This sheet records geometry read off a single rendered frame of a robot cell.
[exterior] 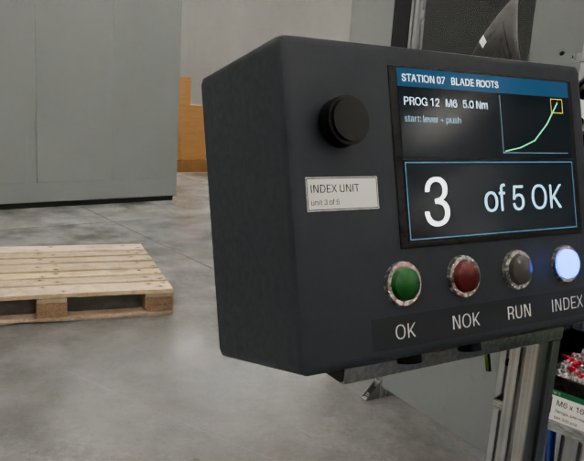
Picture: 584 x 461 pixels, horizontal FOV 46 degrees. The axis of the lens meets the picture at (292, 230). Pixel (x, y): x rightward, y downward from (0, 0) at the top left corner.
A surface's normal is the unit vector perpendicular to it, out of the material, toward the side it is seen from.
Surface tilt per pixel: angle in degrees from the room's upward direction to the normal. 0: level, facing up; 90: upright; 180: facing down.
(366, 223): 75
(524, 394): 90
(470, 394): 90
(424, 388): 90
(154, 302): 88
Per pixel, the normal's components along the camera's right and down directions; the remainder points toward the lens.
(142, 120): 0.61, 0.21
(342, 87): 0.52, -0.05
